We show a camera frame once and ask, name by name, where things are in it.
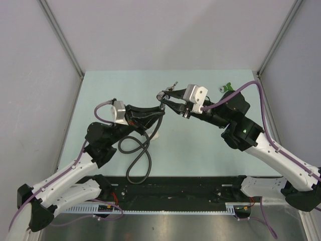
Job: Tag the green faucet with white elbow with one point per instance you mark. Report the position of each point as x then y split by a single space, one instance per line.
226 87

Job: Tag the aluminium frame post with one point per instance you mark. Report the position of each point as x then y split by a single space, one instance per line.
52 20
289 19

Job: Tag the left aluminium frame post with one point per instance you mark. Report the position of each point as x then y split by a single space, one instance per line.
52 20

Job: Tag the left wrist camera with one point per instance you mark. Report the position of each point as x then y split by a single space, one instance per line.
118 112

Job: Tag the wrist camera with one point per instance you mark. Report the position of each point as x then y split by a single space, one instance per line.
118 112
196 94

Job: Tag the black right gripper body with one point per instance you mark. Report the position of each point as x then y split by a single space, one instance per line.
209 113

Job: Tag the white pipe elbow fitting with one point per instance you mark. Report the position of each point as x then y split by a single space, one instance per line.
155 135

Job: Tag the right aluminium frame post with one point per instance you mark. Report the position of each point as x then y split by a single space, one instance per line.
289 19

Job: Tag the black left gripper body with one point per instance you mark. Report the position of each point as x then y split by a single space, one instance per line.
132 123

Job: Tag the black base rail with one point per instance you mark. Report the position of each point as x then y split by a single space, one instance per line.
217 189

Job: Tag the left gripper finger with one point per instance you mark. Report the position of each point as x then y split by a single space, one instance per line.
144 121
145 111

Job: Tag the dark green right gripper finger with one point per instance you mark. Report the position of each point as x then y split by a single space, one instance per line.
178 108
178 94

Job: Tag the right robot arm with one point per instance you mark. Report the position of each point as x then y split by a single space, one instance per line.
299 184

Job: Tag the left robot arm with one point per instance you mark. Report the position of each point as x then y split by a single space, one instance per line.
103 139

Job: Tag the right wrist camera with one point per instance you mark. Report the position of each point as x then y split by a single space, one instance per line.
196 94

